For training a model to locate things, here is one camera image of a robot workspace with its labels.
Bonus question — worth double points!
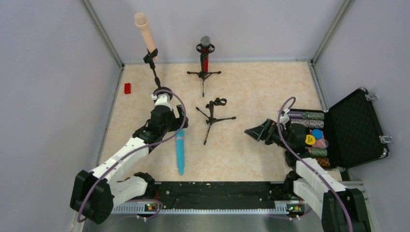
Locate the blue microphone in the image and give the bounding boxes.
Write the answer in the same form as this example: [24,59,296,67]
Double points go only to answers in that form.
[176,130,185,175]

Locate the black tripod mic stand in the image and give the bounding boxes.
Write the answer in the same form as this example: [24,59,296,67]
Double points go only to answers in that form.
[195,98,236,145]

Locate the round base mic stand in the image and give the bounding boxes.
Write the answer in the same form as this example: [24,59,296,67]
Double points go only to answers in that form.
[143,48,171,95]

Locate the shock mount tripod stand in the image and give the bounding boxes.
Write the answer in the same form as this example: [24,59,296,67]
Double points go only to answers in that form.
[187,43,221,97]

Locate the red glitter microphone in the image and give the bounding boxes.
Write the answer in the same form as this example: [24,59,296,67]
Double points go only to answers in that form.
[200,36,210,72]

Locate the beige microphone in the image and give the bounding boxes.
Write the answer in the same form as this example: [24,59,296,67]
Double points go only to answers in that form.
[134,12,157,53]

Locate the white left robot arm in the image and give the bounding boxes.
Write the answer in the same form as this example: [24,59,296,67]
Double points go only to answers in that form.
[70,104,188,224]

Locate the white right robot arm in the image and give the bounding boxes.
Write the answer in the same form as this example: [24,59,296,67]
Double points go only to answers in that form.
[244,119,371,232]

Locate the yellow round chip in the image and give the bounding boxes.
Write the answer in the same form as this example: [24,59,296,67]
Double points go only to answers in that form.
[305,134,316,145]

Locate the blue round chip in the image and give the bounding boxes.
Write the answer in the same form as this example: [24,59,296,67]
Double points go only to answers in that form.
[311,129,323,140]

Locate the small red block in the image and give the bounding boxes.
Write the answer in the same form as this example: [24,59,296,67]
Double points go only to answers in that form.
[124,83,132,94]

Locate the black carrying case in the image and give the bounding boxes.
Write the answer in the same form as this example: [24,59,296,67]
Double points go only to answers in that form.
[289,87,392,169]

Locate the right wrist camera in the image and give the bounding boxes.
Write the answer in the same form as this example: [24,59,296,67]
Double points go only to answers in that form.
[278,109,290,126]

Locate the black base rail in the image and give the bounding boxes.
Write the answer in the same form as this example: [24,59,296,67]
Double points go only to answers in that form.
[150,181,305,211]

